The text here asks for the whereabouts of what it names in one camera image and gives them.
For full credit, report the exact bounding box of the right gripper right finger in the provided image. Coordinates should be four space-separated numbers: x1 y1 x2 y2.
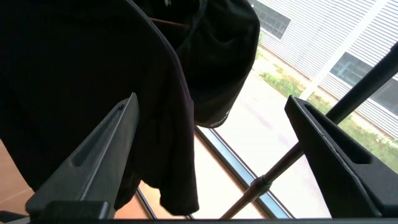
284 95 398 218

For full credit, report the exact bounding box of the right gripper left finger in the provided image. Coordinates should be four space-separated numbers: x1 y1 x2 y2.
25 92 140 220

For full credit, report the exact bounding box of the black garment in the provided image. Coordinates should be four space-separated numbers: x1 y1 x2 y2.
0 0 200 217
133 0 261 129

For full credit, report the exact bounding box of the pink clothes hanger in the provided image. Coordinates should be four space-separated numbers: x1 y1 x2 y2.
150 17 191 30

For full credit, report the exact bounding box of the black clothes rack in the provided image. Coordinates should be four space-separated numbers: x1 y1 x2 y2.
219 42 398 220

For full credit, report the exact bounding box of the window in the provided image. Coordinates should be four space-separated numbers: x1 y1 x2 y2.
135 0 398 220

